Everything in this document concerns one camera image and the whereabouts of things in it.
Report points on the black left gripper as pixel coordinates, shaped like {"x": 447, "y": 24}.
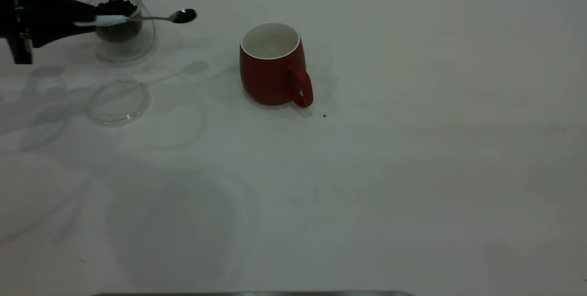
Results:
{"x": 11, "y": 7}

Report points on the pile of coffee beans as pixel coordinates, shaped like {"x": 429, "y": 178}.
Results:
{"x": 119, "y": 7}

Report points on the clear glass cup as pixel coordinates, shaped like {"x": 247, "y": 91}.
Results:
{"x": 137, "y": 46}

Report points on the red ceramic mug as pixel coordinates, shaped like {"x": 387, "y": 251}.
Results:
{"x": 268, "y": 80}

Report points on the clear glass saucer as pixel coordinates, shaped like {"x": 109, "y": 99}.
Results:
{"x": 118, "y": 103}

